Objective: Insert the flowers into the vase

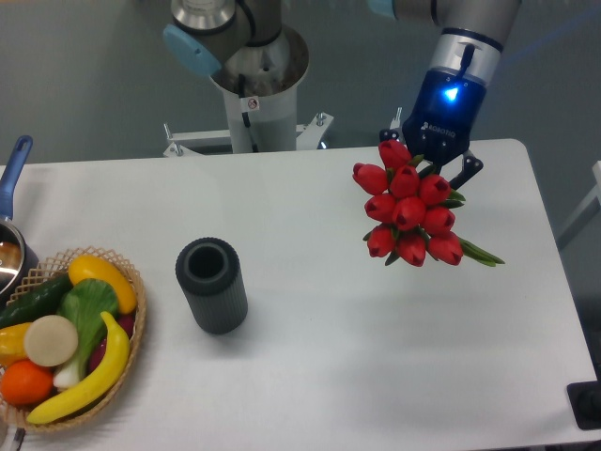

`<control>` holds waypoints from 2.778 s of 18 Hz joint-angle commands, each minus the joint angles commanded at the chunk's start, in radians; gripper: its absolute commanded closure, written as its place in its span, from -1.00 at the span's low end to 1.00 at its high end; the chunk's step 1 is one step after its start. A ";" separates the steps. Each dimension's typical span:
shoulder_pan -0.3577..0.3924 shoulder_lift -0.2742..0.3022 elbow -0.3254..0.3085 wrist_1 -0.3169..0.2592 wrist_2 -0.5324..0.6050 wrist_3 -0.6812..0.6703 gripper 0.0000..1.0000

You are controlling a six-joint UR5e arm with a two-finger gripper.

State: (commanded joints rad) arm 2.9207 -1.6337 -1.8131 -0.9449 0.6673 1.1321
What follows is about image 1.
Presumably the black device at table edge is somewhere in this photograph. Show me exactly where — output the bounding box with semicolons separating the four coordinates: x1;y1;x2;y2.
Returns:
566;381;600;430

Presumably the yellow banana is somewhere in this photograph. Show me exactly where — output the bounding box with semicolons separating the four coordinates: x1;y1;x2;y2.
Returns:
26;311;130;425

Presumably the dark red vegetable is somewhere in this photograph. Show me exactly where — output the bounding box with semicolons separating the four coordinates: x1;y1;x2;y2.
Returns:
87;314;135;373

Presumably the yellow pepper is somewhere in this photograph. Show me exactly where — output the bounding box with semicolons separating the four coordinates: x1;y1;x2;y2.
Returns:
0;322;31;367

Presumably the red tulip bouquet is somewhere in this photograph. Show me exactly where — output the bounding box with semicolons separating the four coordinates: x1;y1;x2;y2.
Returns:
352;138;503;267

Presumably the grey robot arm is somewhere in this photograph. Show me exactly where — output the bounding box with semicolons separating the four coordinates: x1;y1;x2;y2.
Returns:
162;1;519;188

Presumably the green cucumber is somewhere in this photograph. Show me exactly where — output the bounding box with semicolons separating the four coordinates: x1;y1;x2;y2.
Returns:
1;273;72;329

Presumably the woven wicker basket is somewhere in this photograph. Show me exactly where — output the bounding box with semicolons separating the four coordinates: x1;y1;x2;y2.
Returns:
1;246;146;433

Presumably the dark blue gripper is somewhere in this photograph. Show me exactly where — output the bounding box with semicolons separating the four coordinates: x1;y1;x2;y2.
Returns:
378;27;501;189

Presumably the dark grey ribbed vase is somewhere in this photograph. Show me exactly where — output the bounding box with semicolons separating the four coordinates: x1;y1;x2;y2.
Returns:
175;237;248;334

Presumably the blue handled pot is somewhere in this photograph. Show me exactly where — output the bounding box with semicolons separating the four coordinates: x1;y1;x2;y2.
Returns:
1;135;39;308

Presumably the orange fruit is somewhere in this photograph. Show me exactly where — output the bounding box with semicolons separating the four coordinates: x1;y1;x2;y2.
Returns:
1;360;54;406

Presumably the green bok choy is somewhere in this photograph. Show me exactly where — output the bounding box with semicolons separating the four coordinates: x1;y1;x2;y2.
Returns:
54;278;118;391

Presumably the white frame at right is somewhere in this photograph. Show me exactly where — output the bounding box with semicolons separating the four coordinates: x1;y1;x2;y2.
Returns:
556;161;600;251

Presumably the beige round slice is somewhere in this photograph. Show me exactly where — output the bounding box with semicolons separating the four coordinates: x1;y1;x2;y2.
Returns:
23;315;79;367

